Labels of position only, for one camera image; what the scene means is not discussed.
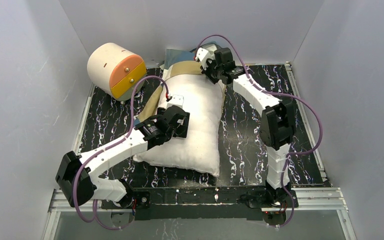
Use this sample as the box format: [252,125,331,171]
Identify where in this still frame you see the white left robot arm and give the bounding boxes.
[55,105,190,208]

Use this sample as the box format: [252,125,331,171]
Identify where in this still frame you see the round cream drawer cabinet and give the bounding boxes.
[86,42,147,102]

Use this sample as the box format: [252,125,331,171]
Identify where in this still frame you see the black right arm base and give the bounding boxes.
[236,184,299,228]

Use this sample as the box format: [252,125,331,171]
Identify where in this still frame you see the white pillow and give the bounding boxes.
[133,74,226,177]

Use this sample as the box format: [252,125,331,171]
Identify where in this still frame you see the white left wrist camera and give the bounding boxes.
[165,94,185,109]

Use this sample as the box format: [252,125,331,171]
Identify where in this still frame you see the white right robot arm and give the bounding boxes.
[194,47,296,203]

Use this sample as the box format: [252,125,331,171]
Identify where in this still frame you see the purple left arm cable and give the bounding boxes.
[72,75,170,231]

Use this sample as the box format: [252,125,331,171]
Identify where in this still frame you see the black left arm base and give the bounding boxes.
[101,188,151,226]

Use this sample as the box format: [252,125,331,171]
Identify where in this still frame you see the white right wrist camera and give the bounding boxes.
[194,46,217,70]

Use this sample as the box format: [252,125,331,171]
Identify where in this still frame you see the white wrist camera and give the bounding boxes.
[194,46,217,70]
[165,94,185,109]

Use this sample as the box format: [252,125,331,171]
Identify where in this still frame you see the blue beige white pillowcase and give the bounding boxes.
[135,41,228,123]

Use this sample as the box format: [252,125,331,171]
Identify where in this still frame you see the aluminium table frame rail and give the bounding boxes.
[41,61,359,240]

